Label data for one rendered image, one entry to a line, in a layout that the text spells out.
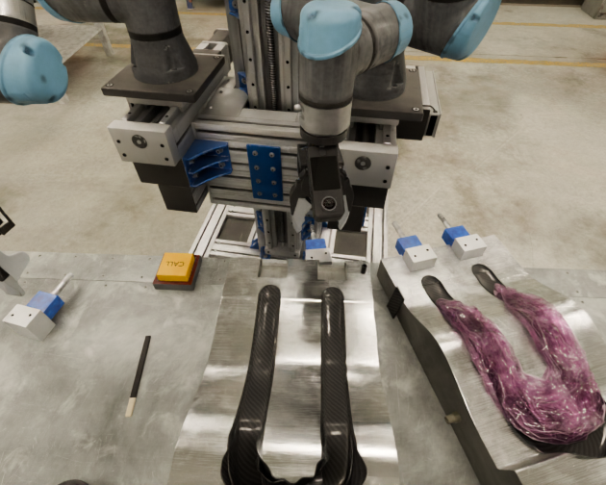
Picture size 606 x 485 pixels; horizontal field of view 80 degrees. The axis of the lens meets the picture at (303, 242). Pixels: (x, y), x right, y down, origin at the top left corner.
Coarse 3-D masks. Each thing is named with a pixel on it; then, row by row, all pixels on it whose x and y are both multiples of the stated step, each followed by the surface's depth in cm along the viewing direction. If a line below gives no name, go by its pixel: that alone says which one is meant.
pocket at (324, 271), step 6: (318, 264) 67; (318, 270) 68; (324, 270) 68; (330, 270) 68; (336, 270) 68; (342, 270) 68; (318, 276) 68; (324, 276) 68; (330, 276) 68; (336, 276) 68; (342, 276) 68
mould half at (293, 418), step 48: (240, 288) 63; (288, 288) 63; (240, 336) 57; (288, 336) 57; (240, 384) 51; (288, 384) 51; (192, 432) 44; (288, 432) 44; (384, 432) 44; (192, 480) 40; (288, 480) 40; (384, 480) 40
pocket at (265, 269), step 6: (264, 264) 68; (270, 264) 68; (276, 264) 68; (282, 264) 68; (258, 270) 65; (264, 270) 69; (270, 270) 69; (276, 270) 69; (282, 270) 69; (258, 276) 66; (264, 276) 68; (270, 276) 68; (276, 276) 68; (282, 276) 68
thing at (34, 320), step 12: (72, 276) 72; (60, 288) 70; (36, 300) 67; (48, 300) 67; (60, 300) 68; (12, 312) 64; (24, 312) 64; (36, 312) 64; (48, 312) 66; (12, 324) 63; (24, 324) 62; (36, 324) 64; (48, 324) 66; (24, 336) 66; (36, 336) 64
